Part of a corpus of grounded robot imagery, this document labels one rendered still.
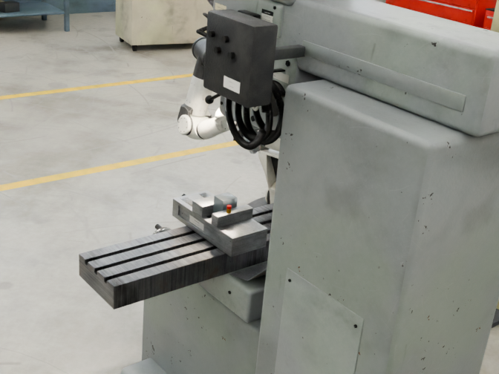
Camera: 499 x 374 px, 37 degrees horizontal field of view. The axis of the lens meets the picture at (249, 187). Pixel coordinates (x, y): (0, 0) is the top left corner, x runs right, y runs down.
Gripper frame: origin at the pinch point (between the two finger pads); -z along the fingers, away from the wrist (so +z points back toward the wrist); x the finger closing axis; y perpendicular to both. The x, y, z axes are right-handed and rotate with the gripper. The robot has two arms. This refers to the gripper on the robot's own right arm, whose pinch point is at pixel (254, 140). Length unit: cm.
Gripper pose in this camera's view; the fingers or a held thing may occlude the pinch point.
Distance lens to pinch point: 250.5
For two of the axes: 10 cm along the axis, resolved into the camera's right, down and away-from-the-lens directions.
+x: 9.7, -0.2, 2.4
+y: -0.9, 9.1, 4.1
